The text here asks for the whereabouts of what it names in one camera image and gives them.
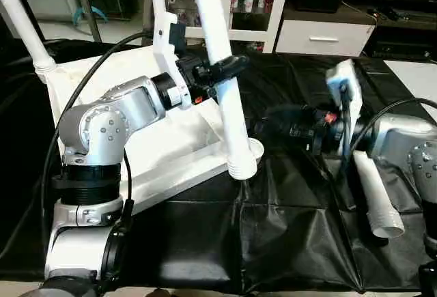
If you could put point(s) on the white plastic table top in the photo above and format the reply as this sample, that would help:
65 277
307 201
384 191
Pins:
177 140

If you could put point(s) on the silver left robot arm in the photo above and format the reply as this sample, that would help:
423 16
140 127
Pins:
102 123

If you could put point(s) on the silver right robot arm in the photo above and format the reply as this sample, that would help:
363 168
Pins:
403 136

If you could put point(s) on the white drawer cabinet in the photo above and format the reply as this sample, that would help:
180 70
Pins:
293 37

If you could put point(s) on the white glass door cabinet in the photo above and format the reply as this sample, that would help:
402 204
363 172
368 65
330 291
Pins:
278 13

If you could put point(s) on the black work mat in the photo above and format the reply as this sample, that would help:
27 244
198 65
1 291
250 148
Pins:
290 225

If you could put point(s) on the black storage unit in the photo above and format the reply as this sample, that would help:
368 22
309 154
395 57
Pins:
126 3

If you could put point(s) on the white flat board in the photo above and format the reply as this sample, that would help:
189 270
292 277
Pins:
416 78

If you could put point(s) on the grey pole stand blue brackets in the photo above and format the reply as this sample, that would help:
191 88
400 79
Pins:
93 27

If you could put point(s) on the black low desk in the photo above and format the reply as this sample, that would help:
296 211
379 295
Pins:
403 37

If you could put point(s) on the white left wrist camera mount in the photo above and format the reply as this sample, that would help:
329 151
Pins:
164 47

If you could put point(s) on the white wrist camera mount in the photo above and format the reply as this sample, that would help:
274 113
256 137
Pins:
353 85
164 47

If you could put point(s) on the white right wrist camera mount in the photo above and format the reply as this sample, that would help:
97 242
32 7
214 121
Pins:
353 85

